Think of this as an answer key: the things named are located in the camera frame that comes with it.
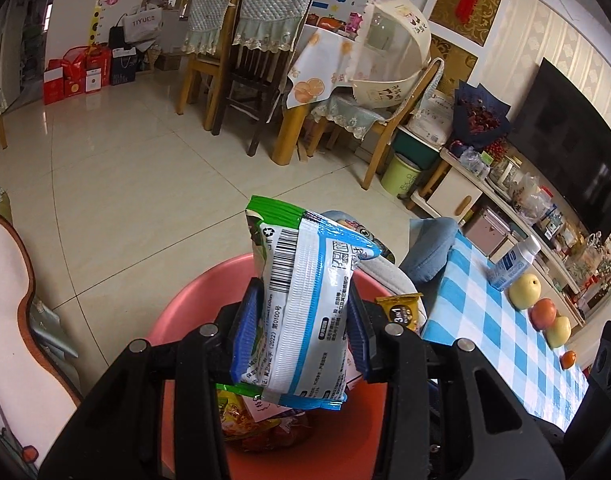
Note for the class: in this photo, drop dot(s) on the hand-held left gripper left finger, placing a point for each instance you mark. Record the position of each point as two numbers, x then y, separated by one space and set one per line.
243 335

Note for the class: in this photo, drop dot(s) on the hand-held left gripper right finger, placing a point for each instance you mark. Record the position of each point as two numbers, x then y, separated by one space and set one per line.
360 340

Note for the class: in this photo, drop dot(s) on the white blue green snack packet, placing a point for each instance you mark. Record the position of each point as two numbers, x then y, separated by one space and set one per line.
305 310

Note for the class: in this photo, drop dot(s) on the pink plastic bucket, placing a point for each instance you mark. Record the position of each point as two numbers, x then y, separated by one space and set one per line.
185 305

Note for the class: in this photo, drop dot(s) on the yellow snack packet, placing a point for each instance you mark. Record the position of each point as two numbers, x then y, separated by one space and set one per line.
245 420

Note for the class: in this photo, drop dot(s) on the small yellow black sachet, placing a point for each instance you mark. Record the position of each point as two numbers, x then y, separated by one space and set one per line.
403 312

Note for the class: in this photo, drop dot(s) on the orange mandarin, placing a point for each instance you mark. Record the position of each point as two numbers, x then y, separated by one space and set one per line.
569 360

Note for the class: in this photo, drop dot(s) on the grey cushion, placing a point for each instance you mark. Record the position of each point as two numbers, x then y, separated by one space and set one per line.
385 277

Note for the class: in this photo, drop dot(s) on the yellow apple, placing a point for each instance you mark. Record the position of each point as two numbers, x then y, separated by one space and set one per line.
558 332

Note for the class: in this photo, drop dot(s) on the red apple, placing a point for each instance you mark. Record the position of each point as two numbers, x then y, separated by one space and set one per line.
544 314

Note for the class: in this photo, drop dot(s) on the blue denim cushion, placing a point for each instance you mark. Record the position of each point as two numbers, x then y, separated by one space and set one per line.
428 250

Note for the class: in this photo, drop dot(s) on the yellow-green apple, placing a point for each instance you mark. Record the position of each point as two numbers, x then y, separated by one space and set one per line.
524 291

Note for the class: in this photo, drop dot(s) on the white plastic bottle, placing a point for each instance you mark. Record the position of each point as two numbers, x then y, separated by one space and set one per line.
510 265

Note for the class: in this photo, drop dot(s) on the pink storage box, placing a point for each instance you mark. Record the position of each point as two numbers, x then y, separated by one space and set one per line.
488 232

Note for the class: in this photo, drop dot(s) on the light green bucket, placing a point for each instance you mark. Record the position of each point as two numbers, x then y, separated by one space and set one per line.
400 175

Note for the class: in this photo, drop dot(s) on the white TV cabinet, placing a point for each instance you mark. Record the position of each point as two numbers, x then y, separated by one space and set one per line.
455 195

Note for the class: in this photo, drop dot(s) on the wooden chair knitted cover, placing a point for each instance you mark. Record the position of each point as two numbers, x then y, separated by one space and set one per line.
375 165

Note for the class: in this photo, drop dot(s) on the dark green storage bin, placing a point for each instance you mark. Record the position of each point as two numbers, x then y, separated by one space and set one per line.
420 147

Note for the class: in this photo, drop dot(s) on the clear plastic bag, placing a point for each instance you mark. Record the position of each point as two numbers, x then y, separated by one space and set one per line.
533 200

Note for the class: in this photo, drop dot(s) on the pack of small water bottles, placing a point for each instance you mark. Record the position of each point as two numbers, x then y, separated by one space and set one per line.
474 162

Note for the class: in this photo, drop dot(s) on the white printed sack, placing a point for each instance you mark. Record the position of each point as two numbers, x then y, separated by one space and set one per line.
430 117

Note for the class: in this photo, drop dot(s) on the white brown-edged board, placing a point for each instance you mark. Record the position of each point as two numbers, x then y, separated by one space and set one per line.
10 310

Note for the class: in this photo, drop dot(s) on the black television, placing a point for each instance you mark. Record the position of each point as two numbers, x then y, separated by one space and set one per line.
570 145

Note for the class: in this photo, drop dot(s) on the dark wrapped flower bouquet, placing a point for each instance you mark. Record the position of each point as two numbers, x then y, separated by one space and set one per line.
480 115

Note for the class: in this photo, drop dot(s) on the dining table with orange-print cloth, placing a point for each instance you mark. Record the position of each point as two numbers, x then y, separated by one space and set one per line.
315 70

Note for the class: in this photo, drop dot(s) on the cream mesh food cover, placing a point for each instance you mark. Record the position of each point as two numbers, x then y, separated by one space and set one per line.
395 60

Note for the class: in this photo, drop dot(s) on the dark blue shopping bag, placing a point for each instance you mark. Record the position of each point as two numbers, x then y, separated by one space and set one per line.
123 67

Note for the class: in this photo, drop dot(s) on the light wood chair lace cover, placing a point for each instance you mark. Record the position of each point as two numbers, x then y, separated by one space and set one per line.
205 25

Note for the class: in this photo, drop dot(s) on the dark wood chair lace cover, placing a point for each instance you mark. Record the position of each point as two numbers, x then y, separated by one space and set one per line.
270 15

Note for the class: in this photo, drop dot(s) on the black shopping bag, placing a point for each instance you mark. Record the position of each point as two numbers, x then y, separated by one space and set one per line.
119 37

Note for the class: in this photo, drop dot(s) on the white shopping bag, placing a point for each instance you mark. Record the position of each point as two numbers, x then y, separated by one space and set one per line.
143 25

